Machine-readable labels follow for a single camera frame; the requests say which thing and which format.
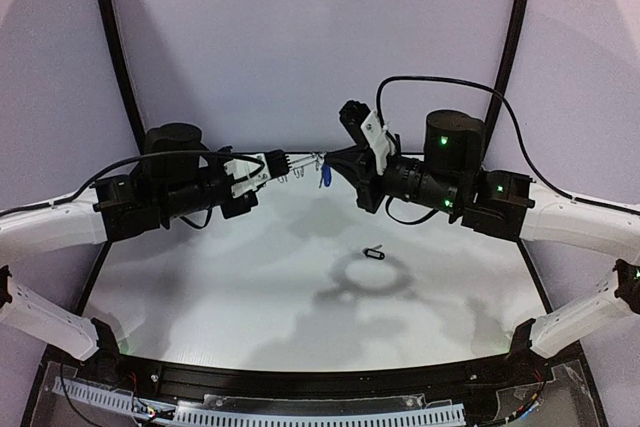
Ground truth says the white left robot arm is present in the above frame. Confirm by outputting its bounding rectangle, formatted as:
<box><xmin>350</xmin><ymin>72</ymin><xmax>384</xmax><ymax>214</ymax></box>
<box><xmin>1</xmin><ymin>123</ymin><xmax>269</xmax><ymax>362</ymax></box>

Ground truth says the black key tag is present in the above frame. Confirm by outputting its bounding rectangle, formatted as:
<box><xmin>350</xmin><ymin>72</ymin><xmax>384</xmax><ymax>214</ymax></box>
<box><xmin>362</xmin><ymin>245</ymin><xmax>386</xmax><ymax>261</ymax></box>

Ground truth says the perforated metal key ring disc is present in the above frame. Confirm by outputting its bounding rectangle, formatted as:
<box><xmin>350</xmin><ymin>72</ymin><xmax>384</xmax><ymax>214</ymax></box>
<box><xmin>277</xmin><ymin>152</ymin><xmax>327</xmax><ymax>184</ymax></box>

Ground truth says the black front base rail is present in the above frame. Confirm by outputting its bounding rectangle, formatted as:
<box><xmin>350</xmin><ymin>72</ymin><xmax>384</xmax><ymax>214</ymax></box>
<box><xmin>42</xmin><ymin>341</ymin><xmax>596</xmax><ymax>411</ymax></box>

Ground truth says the black frame post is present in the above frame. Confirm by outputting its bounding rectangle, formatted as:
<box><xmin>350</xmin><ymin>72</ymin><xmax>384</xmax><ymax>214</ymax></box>
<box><xmin>494</xmin><ymin>0</ymin><xmax>528</xmax><ymax>96</ymax></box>
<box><xmin>97</xmin><ymin>0</ymin><xmax>145</xmax><ymax>152</ymax></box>

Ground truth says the right black frame post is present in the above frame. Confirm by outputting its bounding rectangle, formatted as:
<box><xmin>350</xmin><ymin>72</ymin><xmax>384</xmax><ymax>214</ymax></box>
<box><xmin>494</xmin><ymin>0</ymin><xmax>528</xmax><ymax>96</ymax></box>

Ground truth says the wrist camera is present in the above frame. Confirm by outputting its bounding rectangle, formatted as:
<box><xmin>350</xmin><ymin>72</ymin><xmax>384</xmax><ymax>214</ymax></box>
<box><xmin>339</xmin><ymin>100</ymin><xmax>399</xmax><ymax>176</ymax></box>
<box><xmin>224</xmin><ymin>150</ymin><xmax>291</xmax><ymax>199</ymax></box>

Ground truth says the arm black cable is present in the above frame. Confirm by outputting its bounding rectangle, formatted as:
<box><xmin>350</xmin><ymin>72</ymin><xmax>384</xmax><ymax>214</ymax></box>
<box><xmin>0</xmin><ymin>152</ymin><xmax>266</xmax><ymax>231</ymax></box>
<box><xmin>374</xmin><ymin>75</ymin><xmax>640</xmax><ymax>226</ymax></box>

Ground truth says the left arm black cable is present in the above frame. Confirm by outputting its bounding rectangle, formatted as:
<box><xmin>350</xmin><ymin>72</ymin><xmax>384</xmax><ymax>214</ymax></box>
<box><xmin>0</xmin><ymin>152</ymin><xmax>266</xmax><ymax>231</ymax></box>

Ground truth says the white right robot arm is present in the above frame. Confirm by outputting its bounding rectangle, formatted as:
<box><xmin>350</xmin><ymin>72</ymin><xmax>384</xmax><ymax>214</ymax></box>
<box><xmin>324</xmin><ymin>101</ymin><xmax>639</xmax><ymax>359</ymax></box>

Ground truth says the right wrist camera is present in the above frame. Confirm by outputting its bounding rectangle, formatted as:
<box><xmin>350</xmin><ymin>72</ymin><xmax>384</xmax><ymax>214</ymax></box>
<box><xmin>339</xmin><ymin>100</ymin><xmax>399</xmax><ymax>176</ymax></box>

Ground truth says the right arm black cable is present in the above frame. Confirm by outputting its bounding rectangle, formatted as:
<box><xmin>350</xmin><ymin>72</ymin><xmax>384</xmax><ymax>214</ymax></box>
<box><xmin>374</xmin><ymin>75</ymin><xmax>640</xmax><ymax>226</ymax></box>

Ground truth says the white slotted cable duct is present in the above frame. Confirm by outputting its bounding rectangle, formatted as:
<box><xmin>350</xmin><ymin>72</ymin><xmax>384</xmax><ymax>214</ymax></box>
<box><xmin>47</xmin><ymin>376</ymin><xmax>466</xmax><ymax>427</ymax></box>

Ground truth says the left black frame post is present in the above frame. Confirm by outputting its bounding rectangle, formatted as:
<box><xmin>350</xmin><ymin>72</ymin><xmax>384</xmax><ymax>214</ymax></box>
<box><xmin>97</xmin><ymin>0</ymin><xmax>145</xmax><ymax>152</ymax></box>

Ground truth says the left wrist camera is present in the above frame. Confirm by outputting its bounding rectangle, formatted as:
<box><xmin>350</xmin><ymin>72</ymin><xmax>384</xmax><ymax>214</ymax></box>
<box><xmin>224</xmin><ymin>150</ymin><xmax>291</xmax><ymax>199</ymax></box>

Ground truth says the blue key tag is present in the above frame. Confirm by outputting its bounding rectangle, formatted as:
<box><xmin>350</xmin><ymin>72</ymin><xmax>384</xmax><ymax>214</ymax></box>
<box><xmin>319</xmin><ymin>163</ymin><xmax>332</xmax><ymax>188</ymax></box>

